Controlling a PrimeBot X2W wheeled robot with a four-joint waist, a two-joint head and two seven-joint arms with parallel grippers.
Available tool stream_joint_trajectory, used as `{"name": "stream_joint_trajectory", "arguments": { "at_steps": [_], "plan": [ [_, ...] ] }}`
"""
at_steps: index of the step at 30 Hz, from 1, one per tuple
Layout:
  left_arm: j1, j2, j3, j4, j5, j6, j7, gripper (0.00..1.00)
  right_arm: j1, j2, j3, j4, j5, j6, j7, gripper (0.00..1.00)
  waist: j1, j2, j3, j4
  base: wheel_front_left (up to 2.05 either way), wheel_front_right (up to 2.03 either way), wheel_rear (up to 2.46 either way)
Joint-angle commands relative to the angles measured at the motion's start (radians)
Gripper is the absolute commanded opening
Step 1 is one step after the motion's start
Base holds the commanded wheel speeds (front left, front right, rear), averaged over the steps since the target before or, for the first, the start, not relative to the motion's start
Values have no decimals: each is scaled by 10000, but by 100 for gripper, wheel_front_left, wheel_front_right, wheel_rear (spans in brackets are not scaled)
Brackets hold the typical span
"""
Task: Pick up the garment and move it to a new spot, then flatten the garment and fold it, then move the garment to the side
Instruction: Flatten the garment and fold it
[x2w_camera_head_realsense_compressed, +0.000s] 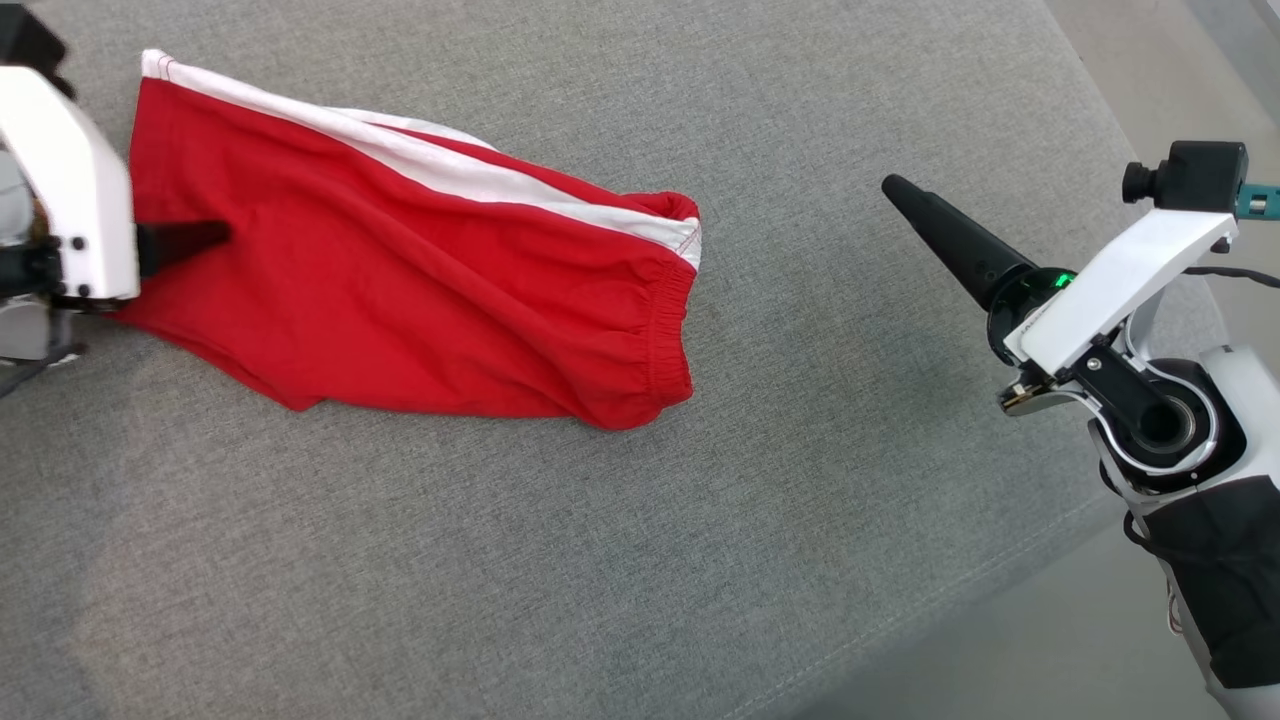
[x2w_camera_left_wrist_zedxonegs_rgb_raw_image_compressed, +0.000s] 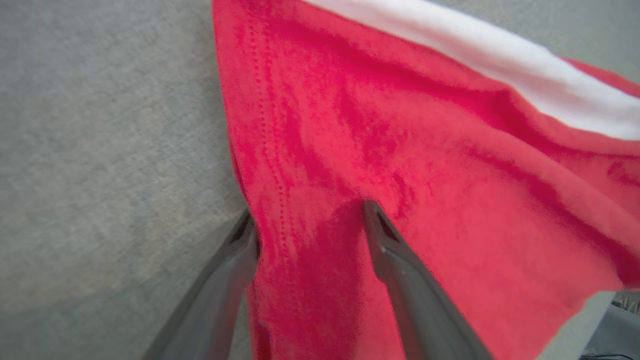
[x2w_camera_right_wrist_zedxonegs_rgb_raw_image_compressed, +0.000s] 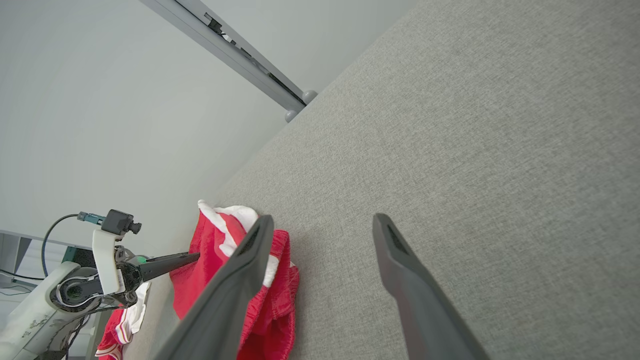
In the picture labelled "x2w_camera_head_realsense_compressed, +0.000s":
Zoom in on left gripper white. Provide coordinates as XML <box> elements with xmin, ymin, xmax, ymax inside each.
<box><xmin>0</xmin><ymin>65</ymin><xmax>233</xmax><ymax>306</ymax></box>

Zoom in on right camera teal-plug cable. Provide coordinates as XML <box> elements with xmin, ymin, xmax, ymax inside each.
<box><xmin>1185</xmin><ymin>182</ymin><xmax>1280</xmax><ymax>291</ymax></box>

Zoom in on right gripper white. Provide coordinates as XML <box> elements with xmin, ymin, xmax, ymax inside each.
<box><xmin>880</xmin><ymin>174</ymin><xmax>1241</xmax><ymax>379</ymax></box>

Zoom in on red shorts white stripe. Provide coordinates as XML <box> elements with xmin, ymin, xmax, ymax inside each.
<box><xmin>118</xmin><ymin>48</ymin><xmax>703</xmax><ymax>433</ymax></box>

